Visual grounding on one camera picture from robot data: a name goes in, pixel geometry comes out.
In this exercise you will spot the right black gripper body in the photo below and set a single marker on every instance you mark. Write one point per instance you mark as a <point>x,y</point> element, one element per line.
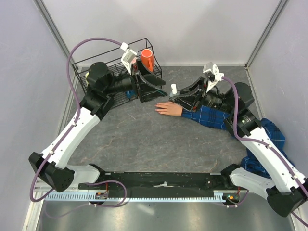
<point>205,85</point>

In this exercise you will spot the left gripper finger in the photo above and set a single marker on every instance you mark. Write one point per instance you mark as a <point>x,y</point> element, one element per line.
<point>149,76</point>
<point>150,91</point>

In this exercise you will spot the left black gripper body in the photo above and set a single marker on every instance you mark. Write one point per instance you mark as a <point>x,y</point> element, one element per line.
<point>135,74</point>

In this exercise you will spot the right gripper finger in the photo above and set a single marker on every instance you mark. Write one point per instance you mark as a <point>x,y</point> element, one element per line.
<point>186,102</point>
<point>192,89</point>

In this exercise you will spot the nail polish bottle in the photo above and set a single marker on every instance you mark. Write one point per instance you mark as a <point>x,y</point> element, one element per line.
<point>174,94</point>

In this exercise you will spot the white nail polish cap brush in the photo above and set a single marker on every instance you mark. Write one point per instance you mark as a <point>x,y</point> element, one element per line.
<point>174,88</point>

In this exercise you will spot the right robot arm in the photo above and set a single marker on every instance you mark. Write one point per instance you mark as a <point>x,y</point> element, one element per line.
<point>286,188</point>

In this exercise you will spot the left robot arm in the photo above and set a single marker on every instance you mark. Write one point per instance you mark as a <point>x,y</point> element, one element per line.
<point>51,164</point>

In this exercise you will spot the blue plaid sleeve forearm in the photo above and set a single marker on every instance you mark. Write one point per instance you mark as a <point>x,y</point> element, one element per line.
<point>207,117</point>

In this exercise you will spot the mannequin hand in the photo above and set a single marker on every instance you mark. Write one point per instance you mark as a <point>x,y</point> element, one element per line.
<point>168,108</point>

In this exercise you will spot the orange mug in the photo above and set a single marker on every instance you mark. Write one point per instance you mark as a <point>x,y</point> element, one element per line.
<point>147,58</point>

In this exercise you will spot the blue item in rack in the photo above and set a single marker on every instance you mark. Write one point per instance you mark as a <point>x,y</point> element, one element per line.
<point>130,94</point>

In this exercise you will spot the yellow faceted mug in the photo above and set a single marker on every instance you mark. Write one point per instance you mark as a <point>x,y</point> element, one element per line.
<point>86,78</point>

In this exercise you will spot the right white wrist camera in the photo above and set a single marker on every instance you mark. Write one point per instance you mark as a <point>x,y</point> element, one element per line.
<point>212,74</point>

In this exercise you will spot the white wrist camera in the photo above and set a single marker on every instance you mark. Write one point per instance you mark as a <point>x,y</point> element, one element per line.
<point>128,59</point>
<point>212,74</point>

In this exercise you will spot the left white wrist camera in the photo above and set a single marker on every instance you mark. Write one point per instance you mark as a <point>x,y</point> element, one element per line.
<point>128,59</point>

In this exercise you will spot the black wire dish rack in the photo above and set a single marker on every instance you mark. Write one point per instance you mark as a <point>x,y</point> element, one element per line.
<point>112,58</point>

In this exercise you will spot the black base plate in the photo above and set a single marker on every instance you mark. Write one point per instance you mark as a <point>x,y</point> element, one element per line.
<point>169,183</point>

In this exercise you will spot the light blue cable duct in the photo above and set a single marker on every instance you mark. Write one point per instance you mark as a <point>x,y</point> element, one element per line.
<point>86,196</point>

